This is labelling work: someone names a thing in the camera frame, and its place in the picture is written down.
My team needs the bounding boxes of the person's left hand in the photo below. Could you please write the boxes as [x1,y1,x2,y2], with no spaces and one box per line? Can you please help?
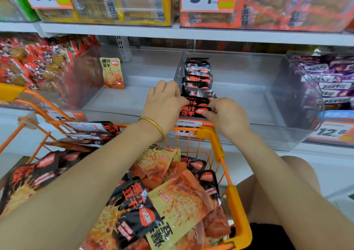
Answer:
[140,80,189,137]

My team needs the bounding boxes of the person's right hand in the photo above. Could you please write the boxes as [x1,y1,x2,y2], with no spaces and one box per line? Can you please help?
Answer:
[199,98,251,142]

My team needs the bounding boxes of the black flame print snack packet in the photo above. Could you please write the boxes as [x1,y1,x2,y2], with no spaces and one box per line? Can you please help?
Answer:
[178,97,214,121]

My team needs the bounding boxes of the row of black orange snacks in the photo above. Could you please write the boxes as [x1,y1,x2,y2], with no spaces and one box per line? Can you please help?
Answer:
[181,57,216,100]

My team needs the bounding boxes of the yellow orange snack packet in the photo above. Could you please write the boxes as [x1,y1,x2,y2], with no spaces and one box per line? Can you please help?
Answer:
[100,57,125,90]

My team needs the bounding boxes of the orange shopping cart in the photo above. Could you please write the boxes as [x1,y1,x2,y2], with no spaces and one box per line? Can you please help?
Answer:
[0,83,253,250]

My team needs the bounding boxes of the pile of black orange snacks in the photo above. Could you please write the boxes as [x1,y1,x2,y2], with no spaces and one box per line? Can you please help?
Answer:
[0,121,233,250]

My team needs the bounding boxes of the person's right forearm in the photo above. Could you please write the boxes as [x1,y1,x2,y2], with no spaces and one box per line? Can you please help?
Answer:
[232,128,354,250]

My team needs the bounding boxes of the person's left forearm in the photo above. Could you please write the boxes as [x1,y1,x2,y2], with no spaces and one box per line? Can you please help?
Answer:
[0,120,166,250]

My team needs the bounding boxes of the person's right leg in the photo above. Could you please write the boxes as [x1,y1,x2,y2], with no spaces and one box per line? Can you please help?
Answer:
[237,156,322,226]

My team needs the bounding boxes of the orange blue shelf price tag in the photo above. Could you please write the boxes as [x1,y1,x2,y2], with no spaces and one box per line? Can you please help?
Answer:
[307,110,354,146]

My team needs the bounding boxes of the stack of yellow trimmed packets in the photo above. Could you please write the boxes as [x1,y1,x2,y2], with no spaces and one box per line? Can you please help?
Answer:
[36,0,178,27]

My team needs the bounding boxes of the pile of purple packets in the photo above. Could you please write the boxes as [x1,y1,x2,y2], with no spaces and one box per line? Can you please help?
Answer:
[290,53,354,107]

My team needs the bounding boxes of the black shorts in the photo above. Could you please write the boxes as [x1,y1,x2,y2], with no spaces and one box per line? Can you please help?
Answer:
[243,222,296,250]

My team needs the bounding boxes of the stack of orange trimmed packets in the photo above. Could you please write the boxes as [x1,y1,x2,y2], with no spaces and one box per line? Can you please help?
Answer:
[180,0,354,33]

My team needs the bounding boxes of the stack of green packets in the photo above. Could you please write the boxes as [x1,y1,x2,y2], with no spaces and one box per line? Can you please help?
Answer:
[0,0,39,22]

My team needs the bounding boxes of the gold bracelet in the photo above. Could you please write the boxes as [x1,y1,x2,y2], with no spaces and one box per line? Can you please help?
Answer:
[138,116,166,144]

